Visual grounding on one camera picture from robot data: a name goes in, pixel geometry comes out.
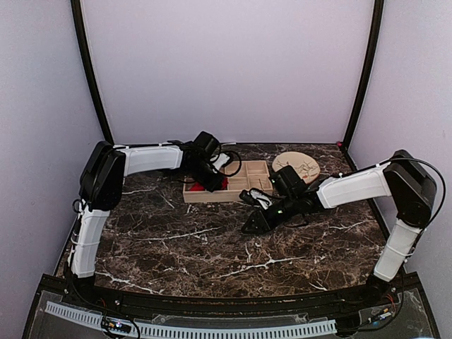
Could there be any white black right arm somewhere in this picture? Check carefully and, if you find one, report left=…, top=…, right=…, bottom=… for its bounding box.
left=241, top=150, right=443, bottom=307

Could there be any wooden compartment tray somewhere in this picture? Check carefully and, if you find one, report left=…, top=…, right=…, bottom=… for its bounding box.
left=183, top=160, right=273, bottom=203

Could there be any black left corner post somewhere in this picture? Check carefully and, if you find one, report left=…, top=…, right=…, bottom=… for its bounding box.
left=70, top=0, right=114, bottom=143

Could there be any black corner post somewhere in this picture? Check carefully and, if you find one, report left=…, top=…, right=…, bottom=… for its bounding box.
left=70, top=0, right=114, bottom=143
left=340, top=0, right=385, bottom=153

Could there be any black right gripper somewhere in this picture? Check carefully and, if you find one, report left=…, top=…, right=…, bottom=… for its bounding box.
left=242, top=194, right=299, bottom=234

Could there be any round beige decorated plate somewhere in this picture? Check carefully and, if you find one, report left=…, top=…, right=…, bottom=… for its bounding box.
left=272, top=151, right=321, bottom=184

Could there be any white slotted cable duct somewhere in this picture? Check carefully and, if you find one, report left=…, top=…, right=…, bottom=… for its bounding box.
left=44, top=302, right=337, bottom=338

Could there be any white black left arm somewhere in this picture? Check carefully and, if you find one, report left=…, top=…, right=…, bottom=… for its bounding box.
left=68, top=131, right=232, bottom=278

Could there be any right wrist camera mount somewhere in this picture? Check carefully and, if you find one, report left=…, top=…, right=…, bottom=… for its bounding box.
left=239, top=188, right=273, bottom=210

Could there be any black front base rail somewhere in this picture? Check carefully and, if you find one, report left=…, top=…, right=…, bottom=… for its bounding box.
left=32, top=273, right=429, bottom=323

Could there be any plain red sock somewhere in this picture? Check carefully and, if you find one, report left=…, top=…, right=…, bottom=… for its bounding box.
left=189, top=183, right=205, bottom=191

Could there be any red santa sock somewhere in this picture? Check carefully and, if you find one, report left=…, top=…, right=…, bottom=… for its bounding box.
left=220, top=178, right=229, bottom=190

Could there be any black right corner post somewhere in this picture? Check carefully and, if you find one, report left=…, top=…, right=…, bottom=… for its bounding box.
left=340, top=0, right=385, bottom=153

